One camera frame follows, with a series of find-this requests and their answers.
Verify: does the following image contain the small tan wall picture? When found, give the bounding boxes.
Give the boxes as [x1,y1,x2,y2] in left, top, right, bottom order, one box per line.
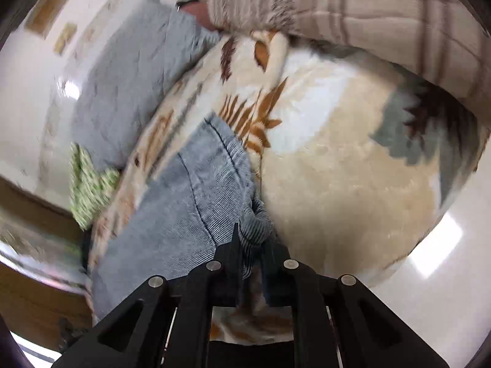
[53,23,78,56]

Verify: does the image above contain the green checkered pillow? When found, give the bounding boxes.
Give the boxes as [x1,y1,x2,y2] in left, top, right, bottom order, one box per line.
[69,142,121,231]

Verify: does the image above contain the leaf-printed fleece blanket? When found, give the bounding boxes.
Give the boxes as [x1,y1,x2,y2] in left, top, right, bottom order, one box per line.
[86,31,480,343]

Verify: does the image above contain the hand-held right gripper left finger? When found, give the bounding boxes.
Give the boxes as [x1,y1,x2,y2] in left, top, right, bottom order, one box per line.
[51,223,244,368]

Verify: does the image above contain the grey quilted pillow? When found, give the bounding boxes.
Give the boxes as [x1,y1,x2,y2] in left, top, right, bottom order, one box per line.
[71,0,223,171]

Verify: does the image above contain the brown padded headboard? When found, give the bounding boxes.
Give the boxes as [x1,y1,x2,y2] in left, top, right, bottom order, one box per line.
[176,0,221,33]

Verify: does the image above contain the large tan wall picture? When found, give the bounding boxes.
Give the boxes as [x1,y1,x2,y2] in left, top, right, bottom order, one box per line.
[25,0,77,39]

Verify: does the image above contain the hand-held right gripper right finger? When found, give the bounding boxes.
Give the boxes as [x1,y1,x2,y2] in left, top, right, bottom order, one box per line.
[262,240,450,368]

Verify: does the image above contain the striped beige cushion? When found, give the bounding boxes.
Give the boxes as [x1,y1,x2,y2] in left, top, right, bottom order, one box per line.
[207,0,491,112]

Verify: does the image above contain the wooden furniture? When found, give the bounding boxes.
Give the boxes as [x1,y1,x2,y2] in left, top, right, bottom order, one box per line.
[0,178,95,353]

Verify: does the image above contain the blue denim pants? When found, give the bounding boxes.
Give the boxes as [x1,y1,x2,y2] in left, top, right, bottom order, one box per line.
[90,115,280,324]

